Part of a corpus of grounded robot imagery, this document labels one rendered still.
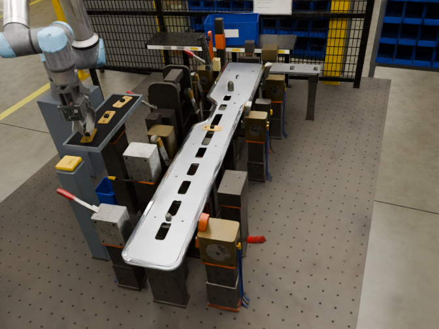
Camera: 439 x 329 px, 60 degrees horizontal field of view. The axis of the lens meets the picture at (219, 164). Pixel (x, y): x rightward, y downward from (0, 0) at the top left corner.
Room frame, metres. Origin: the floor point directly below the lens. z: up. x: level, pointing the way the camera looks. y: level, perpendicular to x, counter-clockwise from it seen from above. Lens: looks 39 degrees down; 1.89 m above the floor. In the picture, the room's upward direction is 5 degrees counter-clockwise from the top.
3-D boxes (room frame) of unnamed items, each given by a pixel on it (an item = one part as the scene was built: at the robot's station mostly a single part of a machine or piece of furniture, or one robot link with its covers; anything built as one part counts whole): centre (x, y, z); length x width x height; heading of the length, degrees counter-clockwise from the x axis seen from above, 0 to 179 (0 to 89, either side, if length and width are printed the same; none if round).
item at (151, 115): (1.34, 0.25, 0.90); 0.05 x 0.05 x 0.40; 72
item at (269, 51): (2.02, -0.33, 0.88); 0.08 x 0.08 x 0.36; 72
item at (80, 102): (1.09, 0.44, 1.33); 0.09 x 0.08 x 0.12; 177
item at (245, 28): (2.25, -0.15, 1.10); 0.30 x 0.17 x 0.13; 79
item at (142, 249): (1.34, 0.01, 1.00); 1.38 x 0.22 x 0.02; 162
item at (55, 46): (1.10, 0.44, 1.49); 0.09 x 0.08 x 0.11; 9
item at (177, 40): (2.28, -0.07, 1.02); 0.90 x 0.22 x 0.03; 72
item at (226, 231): (0.74, 0.01, 0.88); 0.14 x 0.09 x 0.36; 72
